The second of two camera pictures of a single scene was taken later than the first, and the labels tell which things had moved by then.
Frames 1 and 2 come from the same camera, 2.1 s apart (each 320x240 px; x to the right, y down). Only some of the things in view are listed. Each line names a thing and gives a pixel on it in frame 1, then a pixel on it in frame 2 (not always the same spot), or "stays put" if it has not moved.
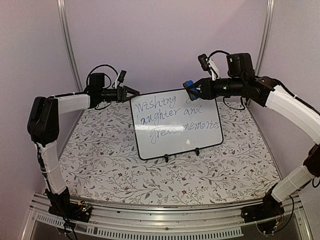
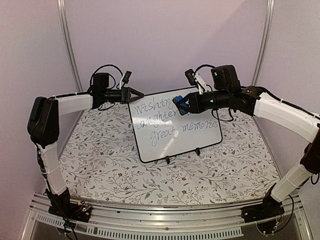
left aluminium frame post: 61,5 stays put
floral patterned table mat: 99,160 stays put
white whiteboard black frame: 172,123 stays put
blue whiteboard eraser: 191,92 to 181,106
